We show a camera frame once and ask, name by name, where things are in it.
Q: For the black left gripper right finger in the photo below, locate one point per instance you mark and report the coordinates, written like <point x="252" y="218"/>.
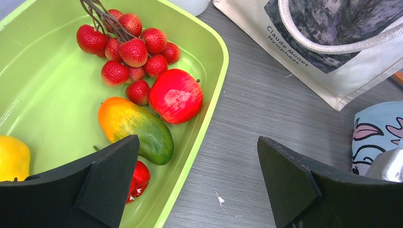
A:
<point x="306" y="193"/>

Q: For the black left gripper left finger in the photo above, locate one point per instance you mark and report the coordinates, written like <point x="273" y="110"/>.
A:
<point x="89" y="192"/>

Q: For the blue plastic grocery bag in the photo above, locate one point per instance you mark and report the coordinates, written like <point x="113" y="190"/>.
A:
<point x="377" y="129"/>

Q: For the red fruit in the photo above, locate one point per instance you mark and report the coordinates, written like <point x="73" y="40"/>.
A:
<point x="176" y="96"/>

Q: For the canvas tote bag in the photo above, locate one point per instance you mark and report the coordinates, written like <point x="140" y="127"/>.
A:
<point x="338" y="48"/>

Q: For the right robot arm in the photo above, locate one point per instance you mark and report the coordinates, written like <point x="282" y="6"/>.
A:
<point x="388" y="165"/>

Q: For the red wax apple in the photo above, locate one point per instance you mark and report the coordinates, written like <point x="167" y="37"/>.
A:
<point x="139" y="183"/>

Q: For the green orange mango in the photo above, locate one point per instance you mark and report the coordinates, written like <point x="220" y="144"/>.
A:
<point x="119" y="118"/>

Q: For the green plastic tray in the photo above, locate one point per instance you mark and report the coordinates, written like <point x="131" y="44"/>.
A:
<point x="50" y="91"/>

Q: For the red lychee bunch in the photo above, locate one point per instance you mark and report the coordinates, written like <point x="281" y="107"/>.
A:
<point x="132" y="52"/>

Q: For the wooden rack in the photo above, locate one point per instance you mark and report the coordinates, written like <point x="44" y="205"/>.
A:
<point x="398" y="77"/>

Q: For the white plastic basket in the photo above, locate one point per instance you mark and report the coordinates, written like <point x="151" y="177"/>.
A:
<point x="194" y="7"/>

